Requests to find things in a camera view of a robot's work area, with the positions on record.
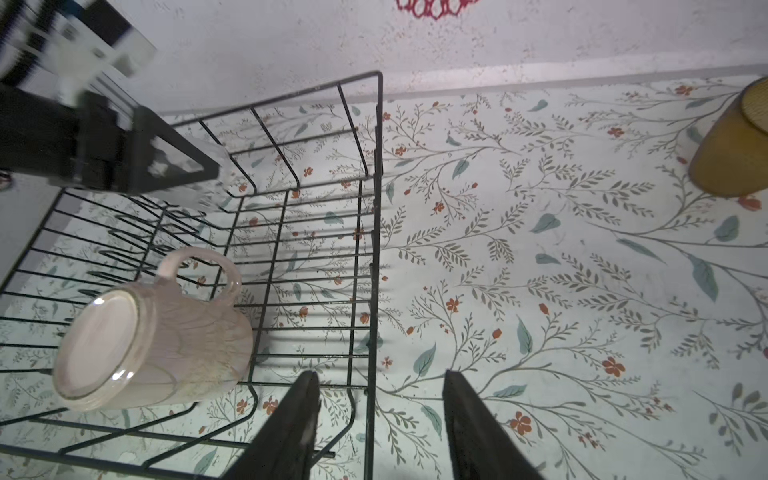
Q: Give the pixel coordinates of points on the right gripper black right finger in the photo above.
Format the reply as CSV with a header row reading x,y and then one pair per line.
x,y
479,448

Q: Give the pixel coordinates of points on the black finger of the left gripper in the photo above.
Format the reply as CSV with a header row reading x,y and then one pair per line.
x,y
157,157

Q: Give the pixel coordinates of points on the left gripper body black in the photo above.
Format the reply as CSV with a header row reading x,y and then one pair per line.
x,y
75,146

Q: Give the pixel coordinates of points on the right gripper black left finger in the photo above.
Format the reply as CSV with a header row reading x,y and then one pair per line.
x,y
284,446

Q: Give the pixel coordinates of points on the pink ceramic mug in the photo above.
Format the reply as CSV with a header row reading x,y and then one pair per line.
x,y
144,344

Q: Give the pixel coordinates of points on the black wire dish rack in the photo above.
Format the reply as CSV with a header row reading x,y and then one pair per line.
x,y
300,219

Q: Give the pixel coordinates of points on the yellow ribbed cup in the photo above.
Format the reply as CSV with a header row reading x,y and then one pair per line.
x,y
731,161

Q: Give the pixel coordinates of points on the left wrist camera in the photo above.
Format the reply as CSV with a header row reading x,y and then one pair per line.
x,y
77,44

